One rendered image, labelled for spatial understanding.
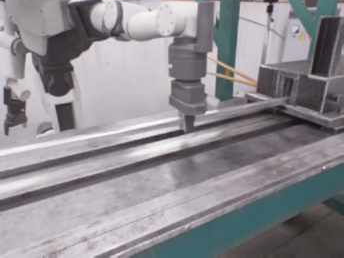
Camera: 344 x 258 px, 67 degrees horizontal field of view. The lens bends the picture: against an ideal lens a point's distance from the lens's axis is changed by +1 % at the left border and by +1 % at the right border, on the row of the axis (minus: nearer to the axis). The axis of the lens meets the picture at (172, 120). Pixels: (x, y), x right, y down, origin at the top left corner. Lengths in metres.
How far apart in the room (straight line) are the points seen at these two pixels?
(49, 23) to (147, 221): 0.85
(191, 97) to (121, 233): 0.32
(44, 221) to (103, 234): 0.11
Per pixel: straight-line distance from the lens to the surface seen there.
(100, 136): 0.56
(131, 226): 0.40
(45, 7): 1.08
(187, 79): 0.58
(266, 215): 0.56
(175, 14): 0.53
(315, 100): 0.79
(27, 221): 0.47
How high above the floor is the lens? 1.03
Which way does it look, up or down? 22 degrees down
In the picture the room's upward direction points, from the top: straight up
